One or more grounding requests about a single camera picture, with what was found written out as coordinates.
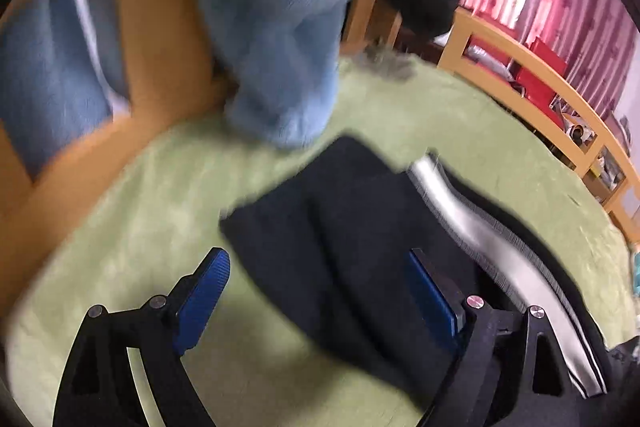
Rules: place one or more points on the light blue fleece garment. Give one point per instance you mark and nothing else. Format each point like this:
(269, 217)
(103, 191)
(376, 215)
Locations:
(280, 17)

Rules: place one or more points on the black pants with white stripe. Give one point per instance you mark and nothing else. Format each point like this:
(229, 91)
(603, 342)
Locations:
(345, 232)

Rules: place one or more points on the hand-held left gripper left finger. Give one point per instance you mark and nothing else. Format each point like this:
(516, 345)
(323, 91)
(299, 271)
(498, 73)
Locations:
(205, 292)

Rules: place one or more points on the red chair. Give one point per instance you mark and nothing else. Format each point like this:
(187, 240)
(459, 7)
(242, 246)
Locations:
(542, 54)
(482, 49)

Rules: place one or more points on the green fleece blanket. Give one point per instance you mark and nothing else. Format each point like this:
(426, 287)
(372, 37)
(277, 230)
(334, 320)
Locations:
(165, 207)

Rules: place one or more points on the wooden bed footboard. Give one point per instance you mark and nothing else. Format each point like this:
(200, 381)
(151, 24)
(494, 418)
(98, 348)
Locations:
(540, 74)

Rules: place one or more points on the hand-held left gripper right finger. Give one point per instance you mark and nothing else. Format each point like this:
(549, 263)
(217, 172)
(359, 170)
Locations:
(432, 302)

